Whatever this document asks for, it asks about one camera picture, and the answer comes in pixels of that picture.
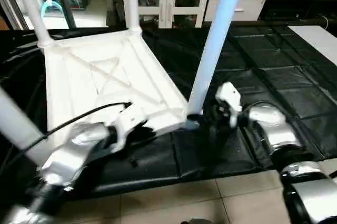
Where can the black work mat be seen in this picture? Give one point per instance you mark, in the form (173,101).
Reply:
(263,71)

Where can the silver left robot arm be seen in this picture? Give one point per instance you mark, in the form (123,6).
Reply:
(68,155)

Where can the white plastic table leg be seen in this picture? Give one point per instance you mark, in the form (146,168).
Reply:
(18,124)
(216,40)
(31,6)
(131,0)

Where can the white plastic table top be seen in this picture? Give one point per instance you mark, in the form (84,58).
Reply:
(105,71)

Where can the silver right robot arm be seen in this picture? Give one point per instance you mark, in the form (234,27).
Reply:
(279,134)

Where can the white flat board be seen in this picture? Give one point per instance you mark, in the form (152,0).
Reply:
(316,40)

